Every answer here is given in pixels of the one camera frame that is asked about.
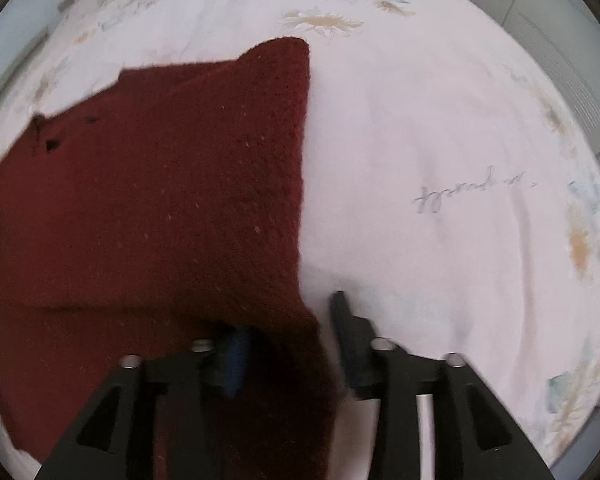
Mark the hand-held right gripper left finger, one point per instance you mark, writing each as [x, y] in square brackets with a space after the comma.
[237, 357]

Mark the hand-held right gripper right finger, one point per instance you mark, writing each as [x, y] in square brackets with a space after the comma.
[347, 345]

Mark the maroon knit sweater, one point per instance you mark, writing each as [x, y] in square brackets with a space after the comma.
[155, 185]

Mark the floral white bed sheet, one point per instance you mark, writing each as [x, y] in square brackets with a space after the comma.
[430, 135]

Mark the white wardrobe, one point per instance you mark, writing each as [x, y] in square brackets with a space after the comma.
[555, 35]

